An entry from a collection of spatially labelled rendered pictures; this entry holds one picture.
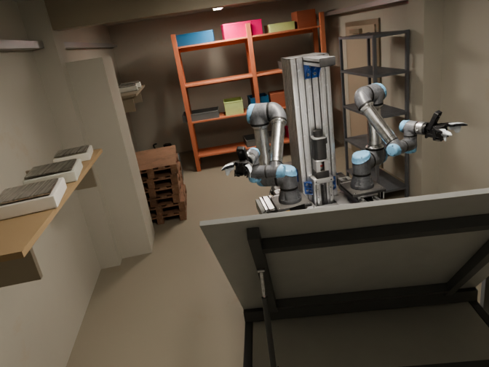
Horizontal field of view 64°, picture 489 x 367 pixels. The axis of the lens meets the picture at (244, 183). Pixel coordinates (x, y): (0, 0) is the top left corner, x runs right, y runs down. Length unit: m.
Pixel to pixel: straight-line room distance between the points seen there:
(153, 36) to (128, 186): 4.68
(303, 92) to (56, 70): 2.50
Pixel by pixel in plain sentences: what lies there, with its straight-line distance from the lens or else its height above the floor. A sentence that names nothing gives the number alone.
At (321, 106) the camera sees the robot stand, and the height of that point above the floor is 1.71.
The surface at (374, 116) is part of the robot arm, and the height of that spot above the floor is 1.65.
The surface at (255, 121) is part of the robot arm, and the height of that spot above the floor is 1.71.
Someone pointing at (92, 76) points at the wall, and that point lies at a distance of 4.29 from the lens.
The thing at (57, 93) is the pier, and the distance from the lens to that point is 4.23.
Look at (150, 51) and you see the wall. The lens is 8.60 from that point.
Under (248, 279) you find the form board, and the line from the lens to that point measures 1.72.
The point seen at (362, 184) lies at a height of 1.20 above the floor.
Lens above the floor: 2.20
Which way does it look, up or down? 20 degrees down
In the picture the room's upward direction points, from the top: 9 degrees counter-clockwise
